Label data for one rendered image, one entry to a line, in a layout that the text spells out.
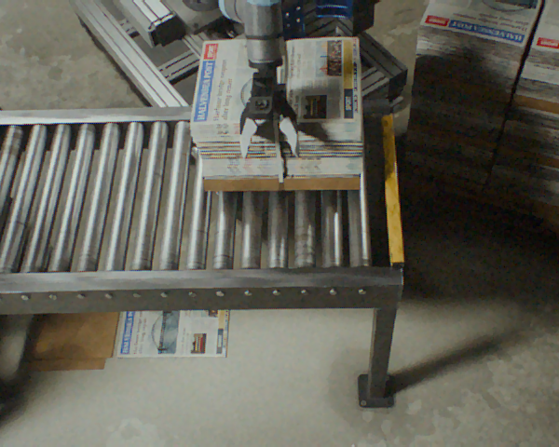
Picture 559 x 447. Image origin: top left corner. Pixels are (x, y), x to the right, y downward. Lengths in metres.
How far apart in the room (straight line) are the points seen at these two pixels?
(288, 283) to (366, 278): 0.18
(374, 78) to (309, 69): 1.11
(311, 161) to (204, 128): 0.26
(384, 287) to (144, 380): 1.09
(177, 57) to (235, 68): 1.26
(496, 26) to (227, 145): 0.86
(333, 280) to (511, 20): 0.91
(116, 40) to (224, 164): 1.48
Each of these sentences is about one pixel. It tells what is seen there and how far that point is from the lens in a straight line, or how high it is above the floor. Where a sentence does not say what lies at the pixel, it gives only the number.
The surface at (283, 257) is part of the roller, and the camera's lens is 1.62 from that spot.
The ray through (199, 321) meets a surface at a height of 0.01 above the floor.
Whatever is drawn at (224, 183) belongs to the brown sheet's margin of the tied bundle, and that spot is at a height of 0.86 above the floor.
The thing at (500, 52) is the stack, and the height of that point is 0.79.
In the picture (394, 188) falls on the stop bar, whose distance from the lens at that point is 1.69.
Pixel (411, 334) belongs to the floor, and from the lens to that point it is 2.41.
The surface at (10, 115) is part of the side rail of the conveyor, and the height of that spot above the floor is 0.80.
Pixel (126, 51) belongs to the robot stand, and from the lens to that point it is 2.96.
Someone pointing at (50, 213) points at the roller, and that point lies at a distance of 1.83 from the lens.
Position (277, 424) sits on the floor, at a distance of 2.30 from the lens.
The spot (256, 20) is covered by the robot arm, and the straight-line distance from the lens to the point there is 1.40.
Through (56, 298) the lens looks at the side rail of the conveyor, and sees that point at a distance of 1.73.
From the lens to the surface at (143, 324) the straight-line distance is 2.49.
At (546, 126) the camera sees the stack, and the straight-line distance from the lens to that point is 2.22.
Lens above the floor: 2.21
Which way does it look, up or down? 58 degrees down
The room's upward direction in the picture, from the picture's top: 8 degrees counter-clockwise
